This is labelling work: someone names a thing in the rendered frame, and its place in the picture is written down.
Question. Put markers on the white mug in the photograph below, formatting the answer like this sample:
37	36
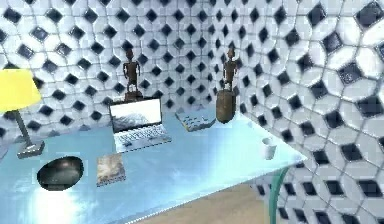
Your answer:
268	148

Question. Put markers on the yellow shade table lamp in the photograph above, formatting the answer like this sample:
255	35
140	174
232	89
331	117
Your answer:
16	90

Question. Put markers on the brown figure statue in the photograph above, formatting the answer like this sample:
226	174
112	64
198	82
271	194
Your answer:
132	75
229	70

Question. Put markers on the grey brown book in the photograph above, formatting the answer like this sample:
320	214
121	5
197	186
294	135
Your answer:
110	169

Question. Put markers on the open silver laptop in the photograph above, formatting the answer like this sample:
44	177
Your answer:
136	125

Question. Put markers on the black round bowl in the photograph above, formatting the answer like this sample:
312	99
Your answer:
60	173

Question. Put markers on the dark brown oval vase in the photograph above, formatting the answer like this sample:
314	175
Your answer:
225	106

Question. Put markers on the pale blue glass table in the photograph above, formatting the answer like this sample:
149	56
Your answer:
186	166

